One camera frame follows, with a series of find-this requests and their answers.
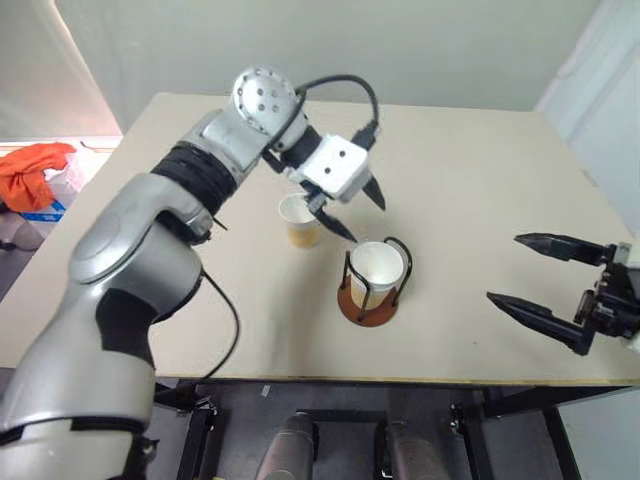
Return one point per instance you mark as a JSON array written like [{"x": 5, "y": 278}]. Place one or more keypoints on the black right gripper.
[{"x": 617, "y": 305}]

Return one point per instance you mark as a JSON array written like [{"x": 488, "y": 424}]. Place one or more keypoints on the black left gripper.
[{"x": 314, "y": 198}]

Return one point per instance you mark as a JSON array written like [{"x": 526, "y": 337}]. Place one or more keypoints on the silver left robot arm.
[{"x": 125, "y": 240}]

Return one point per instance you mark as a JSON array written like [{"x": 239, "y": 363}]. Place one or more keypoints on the white paper cup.
[
  {"x": 301, "y": 234},
  {"x": 376, "y": 261}
]

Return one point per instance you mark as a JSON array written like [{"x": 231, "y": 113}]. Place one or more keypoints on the dark rounded grey shape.
[
  {"x": 287, "y": 447},
  {"x": 407, "y": 450}
]

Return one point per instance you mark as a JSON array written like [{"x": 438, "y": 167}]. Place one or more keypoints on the blue and white box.
[{"x": 45, "y": 212}]

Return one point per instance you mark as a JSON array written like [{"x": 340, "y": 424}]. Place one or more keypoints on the orange cloth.
[{"x": 30, "y": 170}]

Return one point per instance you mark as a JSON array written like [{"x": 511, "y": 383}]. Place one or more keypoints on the white plastic curtain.
[{"x": 50, "y": 75}]

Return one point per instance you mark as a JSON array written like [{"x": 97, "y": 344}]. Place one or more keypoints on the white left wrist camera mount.
[{"x": 337, "y": 167}]

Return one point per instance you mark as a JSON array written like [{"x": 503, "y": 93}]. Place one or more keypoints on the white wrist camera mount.
[
  {"x": 337, "y": 167},
  {"x": 636, "y": 346}
]

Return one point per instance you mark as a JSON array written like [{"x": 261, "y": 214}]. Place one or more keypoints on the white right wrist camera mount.
[{"x": 636, "y": 346}]

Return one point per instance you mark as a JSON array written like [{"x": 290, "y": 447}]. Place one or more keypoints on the black metal table frame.
[{"x": 505, "y": 400}]

